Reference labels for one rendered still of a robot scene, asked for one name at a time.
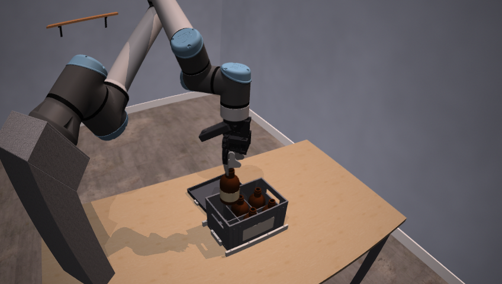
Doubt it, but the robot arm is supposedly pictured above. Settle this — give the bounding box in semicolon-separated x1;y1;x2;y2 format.
28;0;252;146

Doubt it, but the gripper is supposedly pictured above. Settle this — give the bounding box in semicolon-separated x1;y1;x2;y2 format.
222;117;252;176

